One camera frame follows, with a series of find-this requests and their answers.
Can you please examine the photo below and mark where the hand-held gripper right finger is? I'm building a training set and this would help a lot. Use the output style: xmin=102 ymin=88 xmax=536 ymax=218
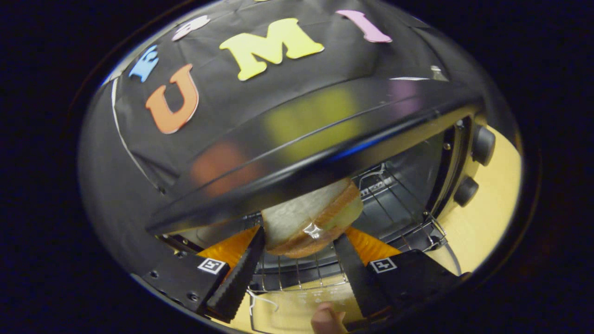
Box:
xmin=333 ymin=226 xmax=465 ymax=321

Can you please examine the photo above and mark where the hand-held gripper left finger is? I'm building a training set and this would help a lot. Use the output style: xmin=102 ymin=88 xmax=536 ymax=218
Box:
xmin=142 ymin=225 xmax=266 ymax=324

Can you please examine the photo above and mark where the sandwich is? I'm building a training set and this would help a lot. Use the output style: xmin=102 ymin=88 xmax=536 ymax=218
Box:
xmin=261 ymin=179 xmax=364 ymax=259

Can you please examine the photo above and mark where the black toaster oven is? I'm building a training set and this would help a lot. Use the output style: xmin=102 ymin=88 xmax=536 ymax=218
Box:
xmin=146 ymin=77 xmax=497 ymax=332

